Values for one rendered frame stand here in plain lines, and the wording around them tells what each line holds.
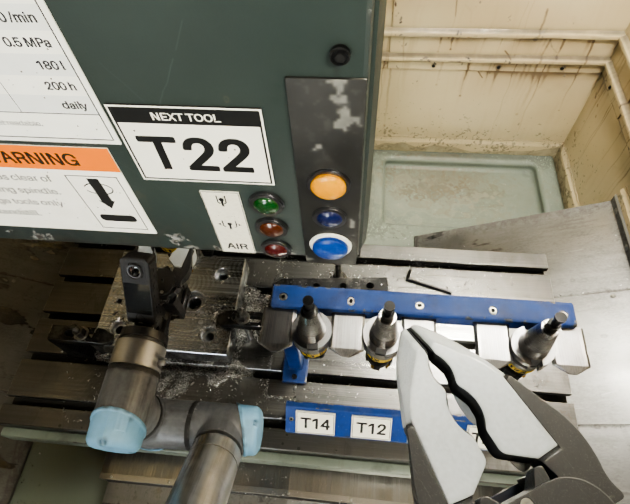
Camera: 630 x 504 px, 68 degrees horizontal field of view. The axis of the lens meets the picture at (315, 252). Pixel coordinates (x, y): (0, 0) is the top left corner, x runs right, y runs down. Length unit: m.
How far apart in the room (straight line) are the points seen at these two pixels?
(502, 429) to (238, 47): 0.24
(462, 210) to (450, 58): 0.50
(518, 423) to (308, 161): 0.20
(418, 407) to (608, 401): 1.04
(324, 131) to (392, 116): 1.39
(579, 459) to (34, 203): 0.42
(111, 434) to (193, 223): 0.38
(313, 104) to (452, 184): 1.50
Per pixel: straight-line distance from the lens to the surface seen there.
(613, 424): 1.27
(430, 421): 0.26
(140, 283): 0.73
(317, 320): 0.68
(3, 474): 1.52
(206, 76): 0.29
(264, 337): 0.75
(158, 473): 1.24
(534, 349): 0.75
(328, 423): 0.98
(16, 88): 0.35
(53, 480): 1.48
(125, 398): 0.72
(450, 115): 1.70
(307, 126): 0.30
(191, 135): 0.32
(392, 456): 1.02
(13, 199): 0.46
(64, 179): 0.41
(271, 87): 0.28
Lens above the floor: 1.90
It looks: 58 degrees down
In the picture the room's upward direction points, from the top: 5 degrees counter-clockwise
